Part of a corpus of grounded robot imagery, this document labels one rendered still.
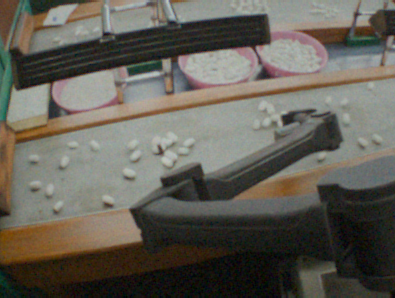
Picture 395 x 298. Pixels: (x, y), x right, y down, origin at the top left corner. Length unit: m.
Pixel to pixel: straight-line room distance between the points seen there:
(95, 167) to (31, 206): 0.22
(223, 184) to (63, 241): 0.47
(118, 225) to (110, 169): 0.19
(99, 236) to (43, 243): 0.15
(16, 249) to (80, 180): 0.27
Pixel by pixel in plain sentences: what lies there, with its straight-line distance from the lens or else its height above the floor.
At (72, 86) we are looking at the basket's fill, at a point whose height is 0.73.
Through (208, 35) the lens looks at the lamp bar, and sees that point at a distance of 0.91.
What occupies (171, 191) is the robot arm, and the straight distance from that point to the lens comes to 0.60.
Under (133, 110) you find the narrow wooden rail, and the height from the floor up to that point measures 0.76.
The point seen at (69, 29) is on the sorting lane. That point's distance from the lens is 1.71.
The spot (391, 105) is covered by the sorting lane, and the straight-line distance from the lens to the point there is 1.40.
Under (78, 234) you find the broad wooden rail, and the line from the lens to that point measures 0.97.
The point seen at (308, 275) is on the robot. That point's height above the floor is 0.47.
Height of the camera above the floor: 1.59
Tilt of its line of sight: 50 degrees down
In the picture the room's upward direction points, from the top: 1 degrees counter-clockwise
